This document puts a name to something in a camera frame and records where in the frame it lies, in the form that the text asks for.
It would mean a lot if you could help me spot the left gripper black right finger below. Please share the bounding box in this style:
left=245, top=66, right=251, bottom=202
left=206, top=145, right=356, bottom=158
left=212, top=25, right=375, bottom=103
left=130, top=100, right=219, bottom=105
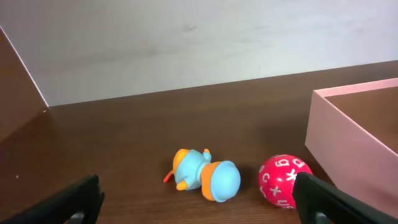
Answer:
left=292, top=172, right=397, bottom=224

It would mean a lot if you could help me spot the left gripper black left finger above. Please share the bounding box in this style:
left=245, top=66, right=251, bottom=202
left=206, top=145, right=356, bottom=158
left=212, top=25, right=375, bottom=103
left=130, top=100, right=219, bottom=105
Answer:
left=1, top=174, right=105, bottom=224

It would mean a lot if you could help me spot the red ball with white letters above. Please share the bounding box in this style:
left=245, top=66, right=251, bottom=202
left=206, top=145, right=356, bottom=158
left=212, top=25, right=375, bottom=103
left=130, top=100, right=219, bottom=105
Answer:
left=258, top=154, right=313, bottom=209

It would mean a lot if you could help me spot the white open cardboard box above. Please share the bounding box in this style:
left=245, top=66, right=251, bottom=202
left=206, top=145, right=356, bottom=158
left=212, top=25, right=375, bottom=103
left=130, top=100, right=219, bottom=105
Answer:
left=305, top=78, right=397, bottom=217

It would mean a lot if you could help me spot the blue and orange toy figure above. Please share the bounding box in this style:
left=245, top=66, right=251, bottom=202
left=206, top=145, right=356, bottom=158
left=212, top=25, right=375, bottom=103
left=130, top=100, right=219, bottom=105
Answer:
left=163, top=149, right=241, bottom=203

